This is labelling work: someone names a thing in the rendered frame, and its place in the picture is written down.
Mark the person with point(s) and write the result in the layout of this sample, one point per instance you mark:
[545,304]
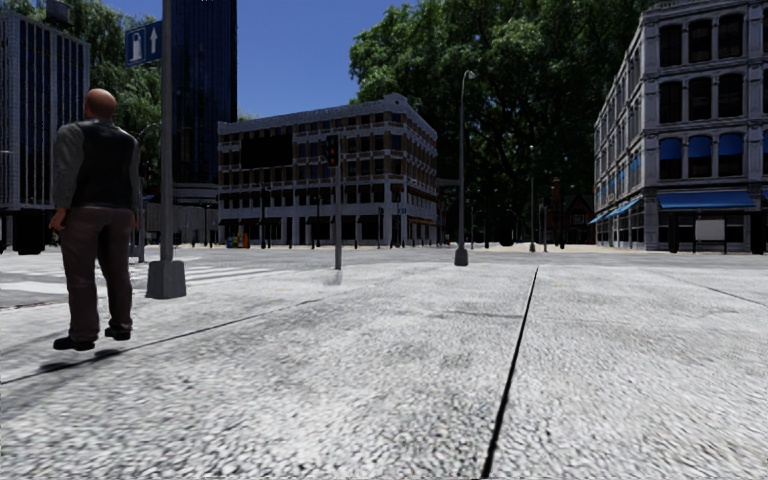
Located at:
[99,180]

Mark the sign on a post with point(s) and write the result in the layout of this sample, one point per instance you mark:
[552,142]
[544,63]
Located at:
[166,180]

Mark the grey street lamp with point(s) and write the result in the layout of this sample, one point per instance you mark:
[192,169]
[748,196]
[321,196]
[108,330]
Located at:
[461,180]
[531,204]

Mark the glass tower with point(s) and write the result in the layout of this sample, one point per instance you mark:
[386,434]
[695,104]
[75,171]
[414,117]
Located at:
[204,90]

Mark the trees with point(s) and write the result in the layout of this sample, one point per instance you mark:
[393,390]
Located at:
[528,90]
[120,66]

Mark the red brick building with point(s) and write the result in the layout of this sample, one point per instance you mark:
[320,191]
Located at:
[570,213]

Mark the pale concrete building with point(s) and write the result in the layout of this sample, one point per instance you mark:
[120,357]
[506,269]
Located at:
[360,180]

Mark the grey pole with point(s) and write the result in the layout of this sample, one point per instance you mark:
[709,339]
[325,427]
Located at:
[141,228]

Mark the dark glass building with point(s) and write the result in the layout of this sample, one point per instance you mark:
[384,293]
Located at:
[36,120]

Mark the grey stone building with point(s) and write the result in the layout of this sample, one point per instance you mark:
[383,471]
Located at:
[684,120]

